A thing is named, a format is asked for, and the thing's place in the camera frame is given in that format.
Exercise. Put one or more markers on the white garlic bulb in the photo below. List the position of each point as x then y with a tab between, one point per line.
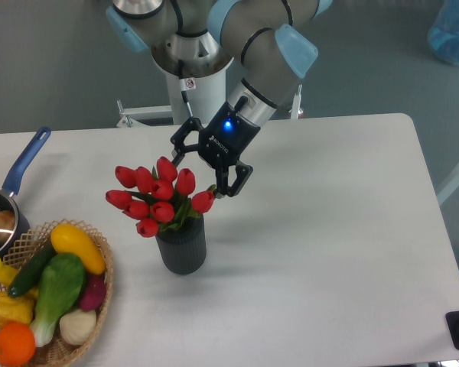
76	326

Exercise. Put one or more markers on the brown bread roll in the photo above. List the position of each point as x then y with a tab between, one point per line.
7	225

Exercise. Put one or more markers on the orange fruit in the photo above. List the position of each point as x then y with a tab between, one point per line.
17	344

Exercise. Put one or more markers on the dark grey ribbed vase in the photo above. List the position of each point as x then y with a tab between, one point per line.
184	251

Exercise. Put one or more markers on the red tulip bouquet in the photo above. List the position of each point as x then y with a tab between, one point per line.
162	199

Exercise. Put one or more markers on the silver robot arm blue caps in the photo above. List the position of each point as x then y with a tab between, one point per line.
229	65

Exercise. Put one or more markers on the green bok choy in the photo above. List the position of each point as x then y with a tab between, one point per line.
59	288

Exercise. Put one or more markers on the yellow bell pepper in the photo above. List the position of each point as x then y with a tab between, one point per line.
15	309

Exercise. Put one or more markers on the dark green cucumber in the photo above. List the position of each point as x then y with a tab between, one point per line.
30	274

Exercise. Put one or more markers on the yellow banana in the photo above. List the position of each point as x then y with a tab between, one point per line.
7	274

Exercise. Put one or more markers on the purple red onion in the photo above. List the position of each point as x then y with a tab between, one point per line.
94	294

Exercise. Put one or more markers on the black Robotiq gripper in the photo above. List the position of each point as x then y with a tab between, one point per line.
220	145

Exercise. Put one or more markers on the yellow squash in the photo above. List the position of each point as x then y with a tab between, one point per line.
67	238

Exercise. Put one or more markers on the blue plastic bag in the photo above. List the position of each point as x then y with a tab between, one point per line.
443	36

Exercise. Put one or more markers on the blue handled saucepan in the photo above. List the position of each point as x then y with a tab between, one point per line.
12	184

